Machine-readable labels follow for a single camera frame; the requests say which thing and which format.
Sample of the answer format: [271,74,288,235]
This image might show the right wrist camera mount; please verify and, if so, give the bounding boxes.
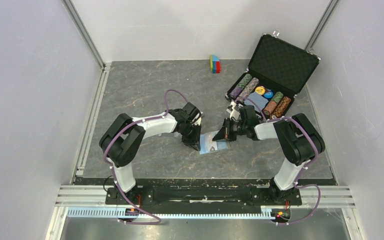
[226,100,242,121]

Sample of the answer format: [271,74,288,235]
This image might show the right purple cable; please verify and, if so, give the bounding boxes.
[233,96,322,226]

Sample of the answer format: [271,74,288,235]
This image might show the colourful toy block stack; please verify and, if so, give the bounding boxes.
[209,54,221,74]

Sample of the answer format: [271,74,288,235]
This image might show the black poker chip case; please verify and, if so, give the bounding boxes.
[225,33,321,119]

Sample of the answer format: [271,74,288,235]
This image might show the yellow dealer chip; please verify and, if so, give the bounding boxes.
[254,86,266,96]

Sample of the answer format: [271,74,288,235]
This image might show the blue dealer chip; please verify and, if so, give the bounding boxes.
[263,91,274,100]

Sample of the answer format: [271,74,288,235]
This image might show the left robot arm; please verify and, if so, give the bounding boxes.
[99,102,202,204]

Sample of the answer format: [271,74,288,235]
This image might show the white slotted cable duct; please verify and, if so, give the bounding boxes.
[67,206,275,220]

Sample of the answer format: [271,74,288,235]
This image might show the clear plastic card sleeve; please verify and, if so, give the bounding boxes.
[173,132,182,138]

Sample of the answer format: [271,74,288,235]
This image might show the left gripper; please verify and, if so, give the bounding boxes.
[178,123,202,152]

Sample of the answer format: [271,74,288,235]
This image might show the blue playing card deck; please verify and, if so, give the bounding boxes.
[244,92,269,112]

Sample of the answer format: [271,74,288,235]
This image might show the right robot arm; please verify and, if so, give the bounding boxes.
[212,105,326,204]

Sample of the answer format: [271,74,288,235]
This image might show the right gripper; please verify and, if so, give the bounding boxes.
[212,117,248,142]

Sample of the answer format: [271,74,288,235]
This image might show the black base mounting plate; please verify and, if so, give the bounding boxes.
[105,178,302,215]

